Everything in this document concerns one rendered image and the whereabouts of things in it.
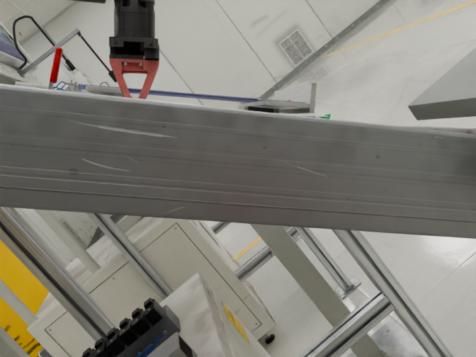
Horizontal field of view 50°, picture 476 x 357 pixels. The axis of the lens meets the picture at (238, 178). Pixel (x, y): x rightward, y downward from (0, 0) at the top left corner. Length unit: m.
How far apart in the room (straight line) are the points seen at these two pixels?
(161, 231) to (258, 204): 1.49
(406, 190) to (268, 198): 0.08
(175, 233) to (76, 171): 1.50
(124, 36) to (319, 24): 8.25
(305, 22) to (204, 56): 1.77
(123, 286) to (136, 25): 1.21
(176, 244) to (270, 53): 7.06
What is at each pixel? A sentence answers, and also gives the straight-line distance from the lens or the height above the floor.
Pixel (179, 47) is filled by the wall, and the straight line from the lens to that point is 8.45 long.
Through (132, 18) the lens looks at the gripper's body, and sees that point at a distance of 0.75.
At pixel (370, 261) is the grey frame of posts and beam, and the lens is 1.12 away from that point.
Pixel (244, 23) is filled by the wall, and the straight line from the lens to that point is 8.64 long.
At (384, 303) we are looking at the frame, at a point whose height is 0.31.
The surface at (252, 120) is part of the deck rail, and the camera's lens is 0.28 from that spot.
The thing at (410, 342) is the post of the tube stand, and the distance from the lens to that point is 1.53.
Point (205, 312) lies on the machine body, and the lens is 0.83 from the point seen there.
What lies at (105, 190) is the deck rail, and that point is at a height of 0.89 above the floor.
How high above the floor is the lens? 0.90
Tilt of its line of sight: 11 degrees down
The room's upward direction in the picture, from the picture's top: 38 degrees counter-clockwise
